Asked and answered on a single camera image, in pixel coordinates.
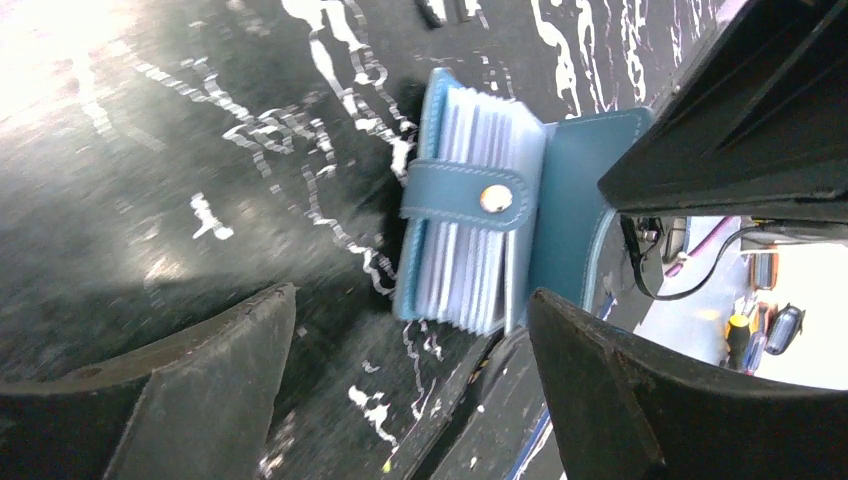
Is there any blue card holder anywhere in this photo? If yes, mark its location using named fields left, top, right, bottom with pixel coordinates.
left=393, top=68, right=654, bottom=336

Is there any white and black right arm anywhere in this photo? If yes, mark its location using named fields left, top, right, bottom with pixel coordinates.
left=598, top=1, right=847, bottom=222

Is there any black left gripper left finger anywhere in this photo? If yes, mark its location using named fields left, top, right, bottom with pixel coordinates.
left=1, top=283, right=296, bottom=479

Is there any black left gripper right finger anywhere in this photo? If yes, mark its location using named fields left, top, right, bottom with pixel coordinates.
left=527, top=289, right=847, bottom=479

